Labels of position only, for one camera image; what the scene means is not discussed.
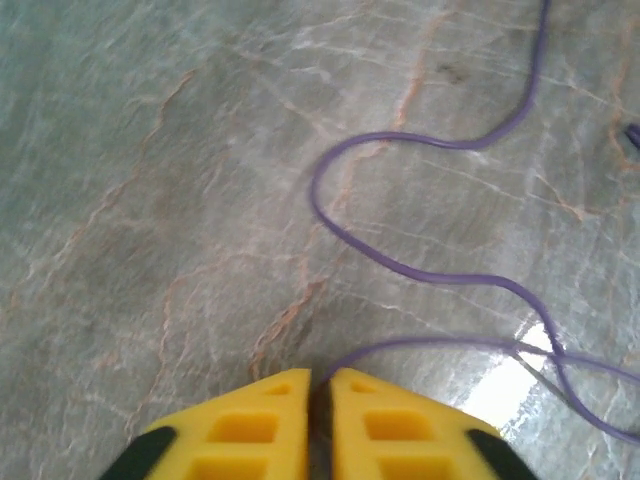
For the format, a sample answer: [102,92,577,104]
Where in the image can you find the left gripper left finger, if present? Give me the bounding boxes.
[99,368,313,480]

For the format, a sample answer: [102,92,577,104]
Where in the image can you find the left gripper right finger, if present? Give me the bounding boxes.
[323,367,540,480]

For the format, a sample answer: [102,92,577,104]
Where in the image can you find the thin purple cable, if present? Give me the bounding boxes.
[310,0,640,447]

